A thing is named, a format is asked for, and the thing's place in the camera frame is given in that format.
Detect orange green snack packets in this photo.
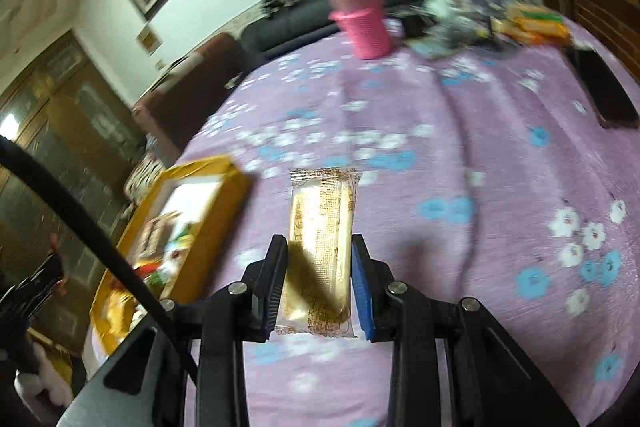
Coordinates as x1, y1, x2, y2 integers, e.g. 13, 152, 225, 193
491, 1, 572, 48

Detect pink bottle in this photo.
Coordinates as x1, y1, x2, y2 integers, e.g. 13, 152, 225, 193
326, 0, 392, 61

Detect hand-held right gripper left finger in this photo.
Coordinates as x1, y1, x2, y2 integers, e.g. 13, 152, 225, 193
102, 234, 289, 427

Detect beige clear snack packet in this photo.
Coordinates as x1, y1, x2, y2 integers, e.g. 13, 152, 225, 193
274, 167, 363, 339

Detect black cable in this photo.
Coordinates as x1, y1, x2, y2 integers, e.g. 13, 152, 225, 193
0, 136, 199, 383

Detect purple floral tablecloth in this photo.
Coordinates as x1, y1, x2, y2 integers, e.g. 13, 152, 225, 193
82, 14, 640, 427

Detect glass door wooden cabinet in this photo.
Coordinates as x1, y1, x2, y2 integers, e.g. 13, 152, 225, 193
0, 31, 147, 353

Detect person's left forearm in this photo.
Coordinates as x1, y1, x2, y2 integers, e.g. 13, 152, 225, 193
14, 341, 74, 414

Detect yellow cardboard box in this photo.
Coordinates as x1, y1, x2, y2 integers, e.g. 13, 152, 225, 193
89, 155, 252, 358

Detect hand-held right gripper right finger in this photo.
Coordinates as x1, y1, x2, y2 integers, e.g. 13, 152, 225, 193
350, 233, 582, 427

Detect crumpled plastic bags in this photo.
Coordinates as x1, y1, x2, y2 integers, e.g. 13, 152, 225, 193
399, 0, 507, 54

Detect black smartphone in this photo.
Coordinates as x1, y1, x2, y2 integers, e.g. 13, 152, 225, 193
574, 48, 640, 131

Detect paper wall notice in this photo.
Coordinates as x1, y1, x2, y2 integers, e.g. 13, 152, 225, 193
136, 26, 163, 56

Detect brown armchair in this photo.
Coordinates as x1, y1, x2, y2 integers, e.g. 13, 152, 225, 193
131, 31, 247, 158

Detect floral printed blanket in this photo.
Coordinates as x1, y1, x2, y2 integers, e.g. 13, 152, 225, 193
124, 153, 167, 204

